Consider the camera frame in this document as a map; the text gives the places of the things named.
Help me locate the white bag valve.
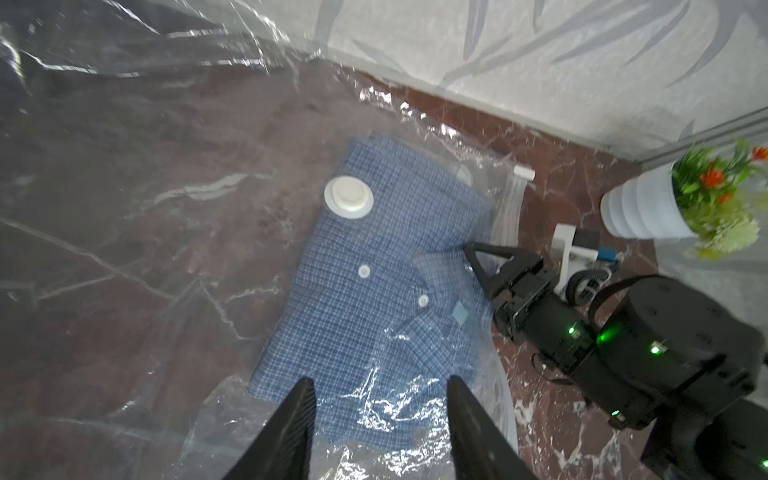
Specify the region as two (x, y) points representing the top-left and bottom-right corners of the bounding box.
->
(324, 176), (374, 220)

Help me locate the potted flower plant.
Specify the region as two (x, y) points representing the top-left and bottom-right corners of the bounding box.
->
(600, 140), (767, 260)

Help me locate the white bag slider clip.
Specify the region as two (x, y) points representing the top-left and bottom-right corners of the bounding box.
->
(513, 165), (536, 182)

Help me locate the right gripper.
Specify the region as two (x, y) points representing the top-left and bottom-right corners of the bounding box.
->
(463, 242), (596, 372)

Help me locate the clear vacuum bag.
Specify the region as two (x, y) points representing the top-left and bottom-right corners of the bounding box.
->
(1, 1), (524, 479)

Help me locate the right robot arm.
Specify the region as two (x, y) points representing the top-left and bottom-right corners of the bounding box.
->
(464, 242), (767, 479)

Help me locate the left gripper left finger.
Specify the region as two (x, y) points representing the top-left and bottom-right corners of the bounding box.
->
(223, 377), (317, 480)

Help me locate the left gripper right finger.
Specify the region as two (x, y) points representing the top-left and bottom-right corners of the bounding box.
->
(446, 375), (536, 480)

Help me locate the blue checked shirt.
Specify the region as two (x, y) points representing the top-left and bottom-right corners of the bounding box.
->
(248, 137), (492, 450)

